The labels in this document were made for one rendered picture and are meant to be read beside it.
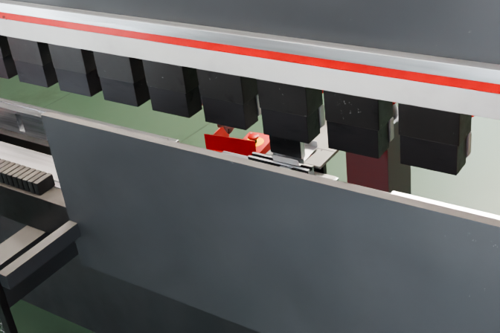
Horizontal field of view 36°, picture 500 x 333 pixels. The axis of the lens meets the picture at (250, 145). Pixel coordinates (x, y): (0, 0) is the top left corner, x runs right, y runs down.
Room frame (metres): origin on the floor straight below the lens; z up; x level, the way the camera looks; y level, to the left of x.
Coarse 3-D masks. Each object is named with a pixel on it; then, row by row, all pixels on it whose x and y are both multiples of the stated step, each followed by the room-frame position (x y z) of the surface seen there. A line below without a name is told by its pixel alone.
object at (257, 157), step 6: (252, 156) 1.89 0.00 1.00; (258, 156) 1.90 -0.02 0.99; (264, 156) 1.89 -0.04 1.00; (264, 162) 1.86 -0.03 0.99; (270, 162) 1.85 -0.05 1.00; (276, 162) 1.84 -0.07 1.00; (294, 168) 1.80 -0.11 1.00; (300, 168) 1.79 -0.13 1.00; (306, 168) 1.80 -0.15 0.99; (312, 168) 1.80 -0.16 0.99; (312, 174) 1.79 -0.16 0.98
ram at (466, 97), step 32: (0, 32) 2.45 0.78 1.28; (32, 32) 2.35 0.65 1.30; (64, 32) 2.26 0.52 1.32; (96, 32) 2.17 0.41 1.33; (128, 32) 2.09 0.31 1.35; (192, 64) 1.96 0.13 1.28; (224, 64) 1.89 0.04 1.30; (256, 64) 1.82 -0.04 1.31; (288, 64) 1.77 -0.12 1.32; (320, 64) 1.71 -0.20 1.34; (352, 64) 1.66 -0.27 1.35; (384, 96) 1.61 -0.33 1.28; (416, 96) 1.56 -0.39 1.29; (448, 96) 1.51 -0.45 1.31; (480, 96) 1.47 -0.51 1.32
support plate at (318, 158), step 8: (320, 136) 1.96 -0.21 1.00; (320, 144) 1.91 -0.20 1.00; (272, 152) 1.90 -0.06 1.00; (312, 152) 1.87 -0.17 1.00; (320, 152) 1.87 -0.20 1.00; (328, 152) 1.86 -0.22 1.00; (336, 152) 1.87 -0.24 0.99; (312, 160) 1.83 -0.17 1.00; (320, 160) 1.82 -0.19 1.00; (328, 160) 1.83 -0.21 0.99; (320, 168) 1.79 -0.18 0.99
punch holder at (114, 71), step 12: (96, 60) 2.19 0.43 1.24; (108, 60) 2.16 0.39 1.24; (120, 60) 2.13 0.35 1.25; (132, 60) 2.11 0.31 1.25; (108, 72) 2.16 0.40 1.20; (120, 72) 2.13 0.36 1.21; (132, 72) 2.10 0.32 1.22; (108, 84) 2.17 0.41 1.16; (120, 84) 2.14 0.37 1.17; (132, 84) 2.11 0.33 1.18; (144, 84) 2.14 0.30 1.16; (108, 96) 2.18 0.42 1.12; (120, 96) 2.14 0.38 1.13; (132, 96) 2.11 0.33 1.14; (144, 96) 2.13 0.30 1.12
